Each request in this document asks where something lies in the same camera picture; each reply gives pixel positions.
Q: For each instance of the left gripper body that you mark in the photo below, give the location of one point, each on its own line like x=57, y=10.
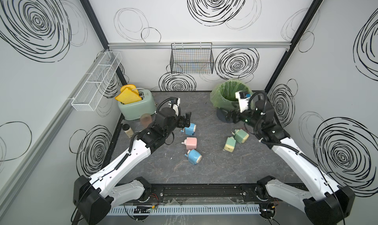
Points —
x=180, y=123

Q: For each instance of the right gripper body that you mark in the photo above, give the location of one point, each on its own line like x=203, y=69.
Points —
x=246, y=117

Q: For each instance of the green sharpener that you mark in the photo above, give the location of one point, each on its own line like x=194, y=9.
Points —
x=240, y=135
x=230, y=144

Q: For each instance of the pink pencil sharpener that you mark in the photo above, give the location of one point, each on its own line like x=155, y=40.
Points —
x=190, y=143

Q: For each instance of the green sharpener bottom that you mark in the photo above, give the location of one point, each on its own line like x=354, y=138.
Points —
x=230, y=144

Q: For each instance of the blue sharpener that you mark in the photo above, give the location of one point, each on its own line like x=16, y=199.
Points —
x=189, y=130
x=194, y=157

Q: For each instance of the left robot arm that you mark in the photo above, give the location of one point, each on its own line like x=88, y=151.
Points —
x=142, y=145

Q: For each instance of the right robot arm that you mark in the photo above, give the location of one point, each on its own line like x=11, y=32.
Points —
x=325, y=202

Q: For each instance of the bin with green bag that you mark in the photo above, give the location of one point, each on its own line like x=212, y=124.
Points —
x=224, y=100

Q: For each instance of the mint green toaster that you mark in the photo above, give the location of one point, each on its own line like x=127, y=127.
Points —
x=135, y=110

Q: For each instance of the small beige bottle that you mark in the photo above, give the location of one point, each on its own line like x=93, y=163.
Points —
x=128, y=130

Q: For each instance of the yellow toy toast slice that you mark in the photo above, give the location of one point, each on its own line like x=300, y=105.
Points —
x=129, y=94

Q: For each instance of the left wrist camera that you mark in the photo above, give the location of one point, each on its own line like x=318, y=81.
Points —
x=174, y=104

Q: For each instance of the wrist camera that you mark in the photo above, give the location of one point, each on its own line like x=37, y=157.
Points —
x=243, y=98
x=174, y=104

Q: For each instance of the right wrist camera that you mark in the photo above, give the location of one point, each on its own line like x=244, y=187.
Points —
x=243, y=98

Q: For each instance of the black wire basket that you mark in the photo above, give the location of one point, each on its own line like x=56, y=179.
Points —
x=192, y=58

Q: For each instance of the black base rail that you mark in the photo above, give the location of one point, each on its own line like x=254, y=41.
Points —
x=206, y=191

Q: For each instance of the white wire shelf basket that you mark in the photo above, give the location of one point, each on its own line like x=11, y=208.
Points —
x=95, y=86

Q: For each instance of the grey slotted cable duct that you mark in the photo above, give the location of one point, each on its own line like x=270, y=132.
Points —
x=166, y=210

